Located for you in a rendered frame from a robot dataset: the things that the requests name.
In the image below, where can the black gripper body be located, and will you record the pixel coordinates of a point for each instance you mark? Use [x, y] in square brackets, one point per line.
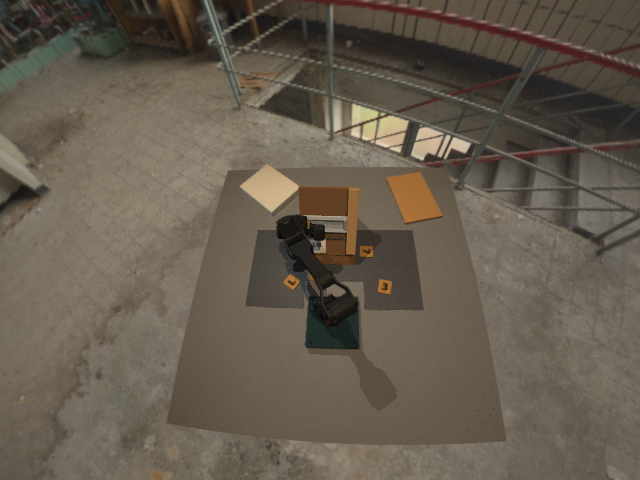
[317, 230]

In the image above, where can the orange flat square slab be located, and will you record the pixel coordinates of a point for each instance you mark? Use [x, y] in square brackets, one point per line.
[413, 197]

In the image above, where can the white paper ticket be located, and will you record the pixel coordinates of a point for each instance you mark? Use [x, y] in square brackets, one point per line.
[319, 246]

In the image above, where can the beige flat square board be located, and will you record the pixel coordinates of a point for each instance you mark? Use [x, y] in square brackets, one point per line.
[270, 188]

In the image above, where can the brown a-frame board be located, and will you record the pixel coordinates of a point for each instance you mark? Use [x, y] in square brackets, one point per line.
[336, 207]

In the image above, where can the tan letter tile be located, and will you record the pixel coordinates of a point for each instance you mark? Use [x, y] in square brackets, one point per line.
[291, 282]
[384, 286]

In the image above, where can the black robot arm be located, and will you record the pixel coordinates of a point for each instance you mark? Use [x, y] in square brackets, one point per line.
[331, 310]

